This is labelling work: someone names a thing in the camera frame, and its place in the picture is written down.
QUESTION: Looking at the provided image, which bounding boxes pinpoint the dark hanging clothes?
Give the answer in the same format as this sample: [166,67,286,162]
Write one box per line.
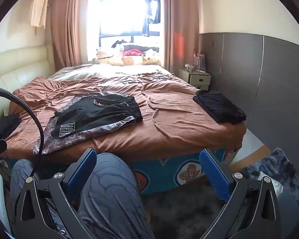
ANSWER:
[141,0,161,37]

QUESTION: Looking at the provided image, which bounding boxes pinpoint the cream padded headboard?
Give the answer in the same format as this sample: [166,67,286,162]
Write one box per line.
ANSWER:
[0,43,56,130]

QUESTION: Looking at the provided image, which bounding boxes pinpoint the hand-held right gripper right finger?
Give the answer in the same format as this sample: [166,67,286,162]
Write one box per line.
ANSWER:
[199,149,282,239]

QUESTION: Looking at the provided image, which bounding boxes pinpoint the cream pillow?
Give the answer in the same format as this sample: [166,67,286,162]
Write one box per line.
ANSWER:
[48,63,172,80]

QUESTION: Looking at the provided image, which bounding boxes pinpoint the black pants with paisley trim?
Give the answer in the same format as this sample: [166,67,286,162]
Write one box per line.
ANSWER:
[32,92,143,156]

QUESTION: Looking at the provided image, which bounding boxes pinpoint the brown blanket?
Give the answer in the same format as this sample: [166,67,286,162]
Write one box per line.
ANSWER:
[5,76,247,158]

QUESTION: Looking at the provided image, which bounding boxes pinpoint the pink curtain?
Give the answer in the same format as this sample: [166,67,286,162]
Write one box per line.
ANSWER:
[50,0,91,68]
[159,0,203,76]

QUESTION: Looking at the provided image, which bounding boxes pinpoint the bear print plush pillows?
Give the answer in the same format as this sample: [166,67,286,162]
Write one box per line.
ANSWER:
[90,48,162,66]

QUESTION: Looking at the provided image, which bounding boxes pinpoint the person's left leg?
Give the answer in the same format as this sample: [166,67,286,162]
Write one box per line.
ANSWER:
[10,159,65,239]

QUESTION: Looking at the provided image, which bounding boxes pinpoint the blue printed bed sheet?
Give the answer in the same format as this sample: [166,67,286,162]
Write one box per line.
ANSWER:
[0,147,240,195]

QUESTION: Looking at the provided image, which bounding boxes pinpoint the person's right leg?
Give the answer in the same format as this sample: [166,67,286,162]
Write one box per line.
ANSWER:
[75,152,155,239]

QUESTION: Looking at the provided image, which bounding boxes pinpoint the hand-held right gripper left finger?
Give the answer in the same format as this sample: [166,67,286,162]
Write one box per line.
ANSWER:
[14,149,97,239]

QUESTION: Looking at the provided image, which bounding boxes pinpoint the thick black cable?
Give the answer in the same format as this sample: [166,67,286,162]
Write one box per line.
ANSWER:
[0,87,44,180]

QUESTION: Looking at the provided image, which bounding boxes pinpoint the dark grey wardrobe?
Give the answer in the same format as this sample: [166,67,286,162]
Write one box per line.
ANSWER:
[198,32,299,155]

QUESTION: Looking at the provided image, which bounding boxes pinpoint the pile of clothes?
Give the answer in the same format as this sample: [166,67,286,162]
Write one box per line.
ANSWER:
[112,39,160,57]

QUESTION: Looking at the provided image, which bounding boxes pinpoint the person's leg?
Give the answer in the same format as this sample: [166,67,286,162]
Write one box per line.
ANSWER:
[10,159,65,239]
[75,152,155,239]

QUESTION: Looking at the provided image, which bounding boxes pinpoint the cream nightstand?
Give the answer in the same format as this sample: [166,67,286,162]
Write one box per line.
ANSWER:
[178,68,211,91]

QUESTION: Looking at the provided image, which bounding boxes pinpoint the folded black clothes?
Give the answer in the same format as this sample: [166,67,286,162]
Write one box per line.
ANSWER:
[192,90,247,123]

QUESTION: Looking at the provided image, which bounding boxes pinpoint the white hanging garment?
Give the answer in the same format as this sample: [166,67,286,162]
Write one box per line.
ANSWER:
[29,0,51,28]

